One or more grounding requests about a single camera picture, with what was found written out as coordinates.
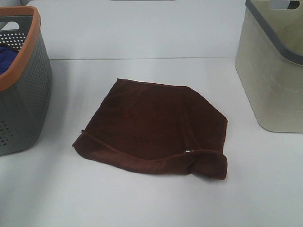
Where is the brown towel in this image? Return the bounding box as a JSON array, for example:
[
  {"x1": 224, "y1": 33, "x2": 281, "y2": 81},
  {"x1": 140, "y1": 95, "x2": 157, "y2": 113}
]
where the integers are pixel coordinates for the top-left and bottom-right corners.
[{"x1": 73, "y1": 79, "x2": 228, "y2": 180}]

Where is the blue towel in basket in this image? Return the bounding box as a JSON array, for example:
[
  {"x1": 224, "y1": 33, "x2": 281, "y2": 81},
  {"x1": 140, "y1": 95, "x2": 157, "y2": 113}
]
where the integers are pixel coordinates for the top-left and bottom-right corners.
[{"x1": 0, "y1": 45, "x2": 18, "y2": 74}]

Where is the grey perforated basket orange rim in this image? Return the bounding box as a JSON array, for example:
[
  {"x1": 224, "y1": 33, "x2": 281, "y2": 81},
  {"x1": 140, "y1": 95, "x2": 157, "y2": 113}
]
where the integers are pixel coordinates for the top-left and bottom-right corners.
[{"x1": 0, "y1": 6, "x2": 52, "y2": 155}]

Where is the beige basket with grey rim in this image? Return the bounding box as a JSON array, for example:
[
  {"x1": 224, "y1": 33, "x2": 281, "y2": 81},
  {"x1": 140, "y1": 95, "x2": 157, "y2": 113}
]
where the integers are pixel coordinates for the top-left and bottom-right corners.
[{"x1": 235, "y1": 0, "x2": 303, "y2": 133}]

